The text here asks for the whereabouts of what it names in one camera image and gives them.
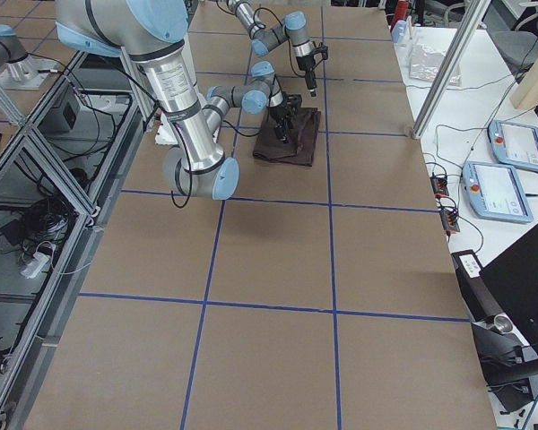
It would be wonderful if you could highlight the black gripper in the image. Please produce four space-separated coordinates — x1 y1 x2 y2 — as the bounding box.
269 93 302 143
294 40 328 97

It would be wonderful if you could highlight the dark brown t-shirt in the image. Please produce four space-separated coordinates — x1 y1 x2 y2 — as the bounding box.
252 107 321 167

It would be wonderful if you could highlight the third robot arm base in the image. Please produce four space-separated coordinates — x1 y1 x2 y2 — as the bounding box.
0 24 57 90

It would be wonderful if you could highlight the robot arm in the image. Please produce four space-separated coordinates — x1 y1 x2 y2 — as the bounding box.
225 1 329 97
56 1 288 201

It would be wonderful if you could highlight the red cylinder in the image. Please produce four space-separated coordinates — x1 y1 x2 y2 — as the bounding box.
394 0 409 22

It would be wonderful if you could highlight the clear plastic bag sheet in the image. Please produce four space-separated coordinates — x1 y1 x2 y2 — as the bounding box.
403 44 447 89

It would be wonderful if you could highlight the grey usb hub left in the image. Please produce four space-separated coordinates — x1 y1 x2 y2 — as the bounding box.
430 174 450 199

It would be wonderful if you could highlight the grey usb hub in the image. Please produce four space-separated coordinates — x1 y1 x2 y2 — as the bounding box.
430 174 450 199
439 207 460 237

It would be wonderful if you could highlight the grey usb hub right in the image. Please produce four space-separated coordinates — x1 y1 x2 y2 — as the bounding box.
439 207 460 237

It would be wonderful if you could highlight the blue teach pendant near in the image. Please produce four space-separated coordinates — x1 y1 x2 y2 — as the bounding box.
462 161 534 224

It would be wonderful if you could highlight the blue teach pendant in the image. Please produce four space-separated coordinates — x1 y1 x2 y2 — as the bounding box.
488 120 538 172
462 161 534 224

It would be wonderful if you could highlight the blue teach pendant far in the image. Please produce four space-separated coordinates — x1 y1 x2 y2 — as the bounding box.
488 120 538 172

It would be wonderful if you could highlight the dark box with white label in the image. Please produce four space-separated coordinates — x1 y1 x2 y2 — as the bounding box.
451 250 514 334

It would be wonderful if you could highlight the black monitor on stand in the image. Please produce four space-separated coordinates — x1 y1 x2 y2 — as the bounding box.
473 223 538 412

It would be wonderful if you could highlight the aluminium frame post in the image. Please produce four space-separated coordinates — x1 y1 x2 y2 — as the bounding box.
411 0 491 140

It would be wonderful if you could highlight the aluminium frame rack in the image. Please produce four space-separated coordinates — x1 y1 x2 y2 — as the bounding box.
0 55 150 429

